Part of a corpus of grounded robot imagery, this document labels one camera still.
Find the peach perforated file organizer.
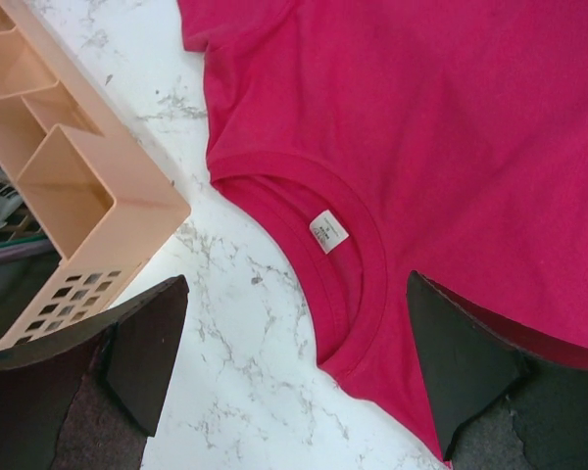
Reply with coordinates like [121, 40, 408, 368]
[0, 1, 190, 351]

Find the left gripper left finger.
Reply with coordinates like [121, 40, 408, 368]
[0, 275, 188, 469]

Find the pink red t shirt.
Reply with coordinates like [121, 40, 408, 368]
[178, 1, 588, 456]

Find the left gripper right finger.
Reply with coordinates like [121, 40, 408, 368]
[407, 272, 588, 469]

